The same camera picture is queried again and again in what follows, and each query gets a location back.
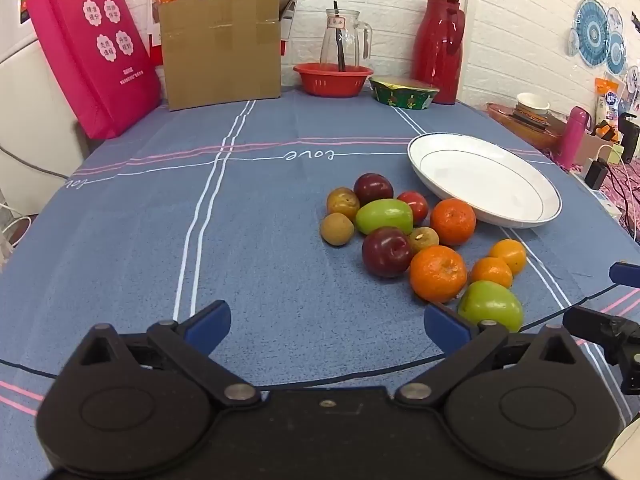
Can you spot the large blue patterned wall plate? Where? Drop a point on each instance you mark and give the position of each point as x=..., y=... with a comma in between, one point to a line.
x=592, y=30

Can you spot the dark red plum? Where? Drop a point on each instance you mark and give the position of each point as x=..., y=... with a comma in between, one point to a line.
x=373, y=188
x=387, y=252

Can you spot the purple floral cloth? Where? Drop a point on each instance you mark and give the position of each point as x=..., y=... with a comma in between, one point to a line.
x=622, y=200

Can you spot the large orange mandarin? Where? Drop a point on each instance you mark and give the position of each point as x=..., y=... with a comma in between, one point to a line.
x=453, y=221
x=438, y=273

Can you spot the white plate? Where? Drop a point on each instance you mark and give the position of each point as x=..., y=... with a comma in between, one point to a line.
x=480, y=180

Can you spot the red tomato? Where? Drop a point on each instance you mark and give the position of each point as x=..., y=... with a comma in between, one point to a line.
x=414, y=206

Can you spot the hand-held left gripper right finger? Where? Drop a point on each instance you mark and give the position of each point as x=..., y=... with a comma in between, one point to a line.
x=446, y=327

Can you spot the green foil bowl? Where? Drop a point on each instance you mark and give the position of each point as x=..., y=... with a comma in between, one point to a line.
x=402, y=95

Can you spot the glass pitcher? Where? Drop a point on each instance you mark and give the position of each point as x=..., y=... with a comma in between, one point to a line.
x=350, y=40

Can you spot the yellow red plum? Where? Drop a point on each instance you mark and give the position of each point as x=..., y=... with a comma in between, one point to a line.
x=343, y=203

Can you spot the black stick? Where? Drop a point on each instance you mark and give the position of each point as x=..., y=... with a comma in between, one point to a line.
x=340, y=40

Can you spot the small brown green fruit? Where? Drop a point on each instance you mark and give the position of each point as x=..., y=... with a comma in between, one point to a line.
x=425, y=238

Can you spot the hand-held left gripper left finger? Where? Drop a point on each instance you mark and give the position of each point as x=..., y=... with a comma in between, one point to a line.
x=210, y=326

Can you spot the beige small box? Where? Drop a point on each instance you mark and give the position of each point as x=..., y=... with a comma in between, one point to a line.
x=597, y=149

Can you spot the red white paper box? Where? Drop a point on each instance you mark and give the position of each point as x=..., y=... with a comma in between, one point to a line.
x=155, y=35

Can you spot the small orange mandarin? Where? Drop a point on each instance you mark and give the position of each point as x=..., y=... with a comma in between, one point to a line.
x=508, y=255
x=492, y=272

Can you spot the red plastic basin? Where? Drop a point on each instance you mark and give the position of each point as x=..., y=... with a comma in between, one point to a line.
x=332, y=82

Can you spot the pink thermos bottle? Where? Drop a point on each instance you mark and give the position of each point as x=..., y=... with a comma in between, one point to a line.
x=572, y=137

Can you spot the white cup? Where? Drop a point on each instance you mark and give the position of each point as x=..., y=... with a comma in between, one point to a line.
x=532, y=102

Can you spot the cardboard box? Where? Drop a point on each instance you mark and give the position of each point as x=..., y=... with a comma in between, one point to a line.
x=220, y=50

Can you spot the medium blue patterned wall plate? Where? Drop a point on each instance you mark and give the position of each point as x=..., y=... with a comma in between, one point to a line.
x=616, y=54

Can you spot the brown wooden tray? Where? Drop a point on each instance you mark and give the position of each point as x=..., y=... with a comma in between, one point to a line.
x=530, y=130

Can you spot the blue striped tablecloth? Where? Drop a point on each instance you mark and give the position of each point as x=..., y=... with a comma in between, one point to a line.
x=150, y=220

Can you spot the small blue patterned wall plate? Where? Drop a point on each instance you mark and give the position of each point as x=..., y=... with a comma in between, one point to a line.
x=614, y=17

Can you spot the black pump bottle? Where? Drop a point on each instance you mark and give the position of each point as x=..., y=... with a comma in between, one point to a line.
x=630, y=135

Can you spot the black charger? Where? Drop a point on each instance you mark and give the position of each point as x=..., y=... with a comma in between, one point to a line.
x=596, y=174

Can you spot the brown round fruit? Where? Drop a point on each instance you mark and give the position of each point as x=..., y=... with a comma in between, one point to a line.
x=337, y=229

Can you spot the pink tote bag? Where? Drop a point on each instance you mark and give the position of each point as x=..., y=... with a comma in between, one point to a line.
x=85, y=60

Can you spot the red thermos jug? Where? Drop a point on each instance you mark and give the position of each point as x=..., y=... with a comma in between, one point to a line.
x=437, y=50

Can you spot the orange snack packet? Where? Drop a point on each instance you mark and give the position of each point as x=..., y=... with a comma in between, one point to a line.
x=606, y=100

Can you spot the green jujube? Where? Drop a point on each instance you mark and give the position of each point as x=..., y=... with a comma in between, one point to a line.
x=490, y=306
x=384, y=216

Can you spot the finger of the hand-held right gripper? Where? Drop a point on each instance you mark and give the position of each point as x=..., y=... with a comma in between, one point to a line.
x=600, y=329
x=626, y=274

